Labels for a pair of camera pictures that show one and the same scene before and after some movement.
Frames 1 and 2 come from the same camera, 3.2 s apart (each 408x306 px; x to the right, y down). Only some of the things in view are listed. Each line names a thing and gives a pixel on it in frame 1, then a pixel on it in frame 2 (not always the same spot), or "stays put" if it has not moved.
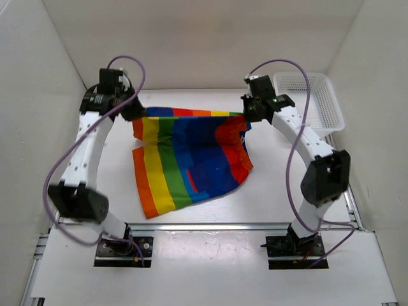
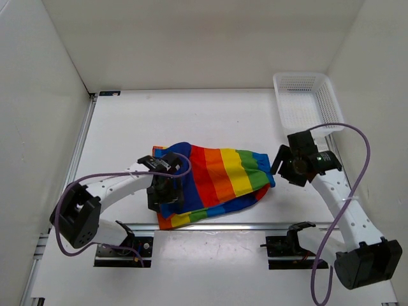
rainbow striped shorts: [198, 153] → [219, 180]
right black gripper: [248, 117] → [284, 154]
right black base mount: [284, 252] stays put
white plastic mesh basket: [323, 110] stays put
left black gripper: [137, 112] → [175, 195]
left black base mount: [129, 252] stays put
